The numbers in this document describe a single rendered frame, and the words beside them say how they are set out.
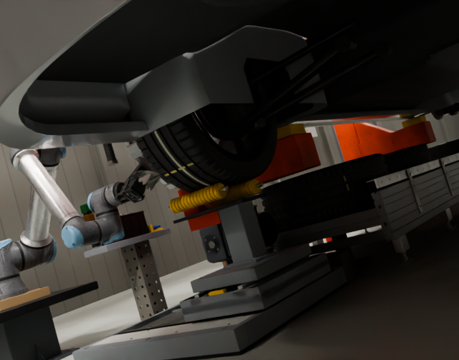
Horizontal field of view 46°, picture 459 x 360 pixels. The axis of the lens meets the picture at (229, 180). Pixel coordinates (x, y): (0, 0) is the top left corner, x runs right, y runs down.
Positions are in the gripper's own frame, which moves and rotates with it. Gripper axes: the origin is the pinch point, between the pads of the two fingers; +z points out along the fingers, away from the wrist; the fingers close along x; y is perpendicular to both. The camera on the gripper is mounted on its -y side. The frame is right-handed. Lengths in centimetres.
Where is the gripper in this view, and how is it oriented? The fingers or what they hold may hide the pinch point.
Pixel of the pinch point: (158, 173)
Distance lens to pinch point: 202.4
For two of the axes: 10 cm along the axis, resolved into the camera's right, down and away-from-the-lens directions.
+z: 7.6, -2.7, -5.9
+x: -6.1, -6.0, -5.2
